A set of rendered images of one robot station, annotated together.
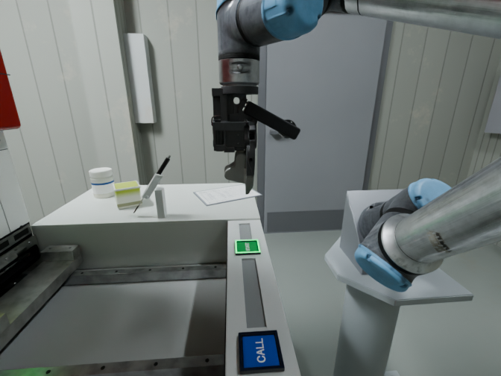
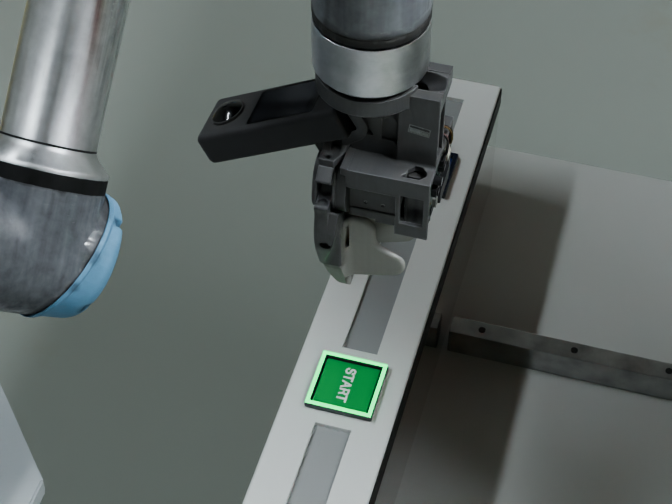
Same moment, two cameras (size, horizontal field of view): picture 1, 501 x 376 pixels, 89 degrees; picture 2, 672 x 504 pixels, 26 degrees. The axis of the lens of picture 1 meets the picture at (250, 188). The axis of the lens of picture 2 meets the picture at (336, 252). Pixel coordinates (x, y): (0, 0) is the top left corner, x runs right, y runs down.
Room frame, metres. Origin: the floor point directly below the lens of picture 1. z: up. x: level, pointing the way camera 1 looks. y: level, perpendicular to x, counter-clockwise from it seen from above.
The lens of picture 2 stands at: (1.19, 0.25, 1.92)
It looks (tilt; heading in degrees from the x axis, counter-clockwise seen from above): 48 degrees down; 200
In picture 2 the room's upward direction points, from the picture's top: straight up
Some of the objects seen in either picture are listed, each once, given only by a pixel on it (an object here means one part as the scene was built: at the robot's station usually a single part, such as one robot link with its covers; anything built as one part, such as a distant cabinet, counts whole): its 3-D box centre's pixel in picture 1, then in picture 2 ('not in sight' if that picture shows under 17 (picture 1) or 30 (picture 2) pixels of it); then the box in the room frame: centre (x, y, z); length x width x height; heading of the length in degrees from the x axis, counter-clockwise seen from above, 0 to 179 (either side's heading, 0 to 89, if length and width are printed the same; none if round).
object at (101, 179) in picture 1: (103, 182); not in sight; (0.86, 0.52, 1.01); 0.07 x 0.07 x 0.10
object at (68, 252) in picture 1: (61, 252); not in sight; (0.60, 0.51, 0.89); 0.08 x 0.03 x 0.03; 94
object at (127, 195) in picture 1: (127, 194); not in sight; (0.77, 0.40, 1.00); 0.07 x 0.07 x 0.07; 31
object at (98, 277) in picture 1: (133, 275); not in sight; (0.58, 0.32, 0.84); 0.50 x 0.02 x 0.03; 94
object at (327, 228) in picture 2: not in sight; (334, 213); (0.54, 0.00, 1.19); 0.05 x 0.02 x 0.09; 5
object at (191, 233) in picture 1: (166, 218); not in sight; (0.82, 0.30, 0.89); 0.62 x 0.35 x 0.14; 94
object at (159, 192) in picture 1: (153, 195); not in sight; (0.68, 0.27, 1.03); 0.06 x 0.04 x 0.13; 94
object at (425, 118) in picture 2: (235, 120); (379, 136); (0.51, 0.03, 1.25); 0.09 x 0.08 x 0.12; 95
